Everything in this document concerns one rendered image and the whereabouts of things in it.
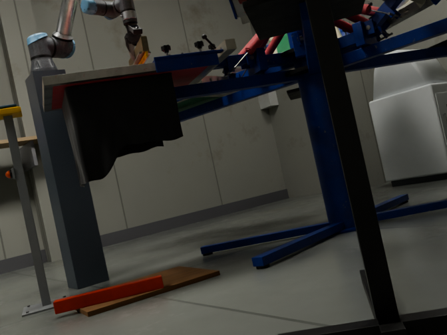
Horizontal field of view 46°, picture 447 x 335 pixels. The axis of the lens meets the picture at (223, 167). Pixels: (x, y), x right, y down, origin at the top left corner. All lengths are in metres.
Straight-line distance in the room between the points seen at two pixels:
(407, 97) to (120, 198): 2.96
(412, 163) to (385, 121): 0.46
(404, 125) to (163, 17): 2.95
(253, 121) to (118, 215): 2.11
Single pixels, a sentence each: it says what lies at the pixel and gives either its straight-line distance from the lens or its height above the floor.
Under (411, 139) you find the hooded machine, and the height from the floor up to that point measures 0.41.
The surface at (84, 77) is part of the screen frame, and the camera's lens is 2.33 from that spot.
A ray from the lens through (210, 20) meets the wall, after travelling 6.56.
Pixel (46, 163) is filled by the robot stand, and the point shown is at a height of 0.70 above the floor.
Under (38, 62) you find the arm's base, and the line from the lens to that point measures 3.10.
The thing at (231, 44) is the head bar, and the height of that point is 1.01.
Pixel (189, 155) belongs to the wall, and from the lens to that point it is 5.91.
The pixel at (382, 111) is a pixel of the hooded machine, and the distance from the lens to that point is 5.14.
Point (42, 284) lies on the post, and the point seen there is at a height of 0.11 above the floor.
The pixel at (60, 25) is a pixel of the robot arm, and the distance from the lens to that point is 3.19.
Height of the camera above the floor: 0.42
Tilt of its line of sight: 1 degrees up
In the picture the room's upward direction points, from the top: 12 degrees counter-clockwise
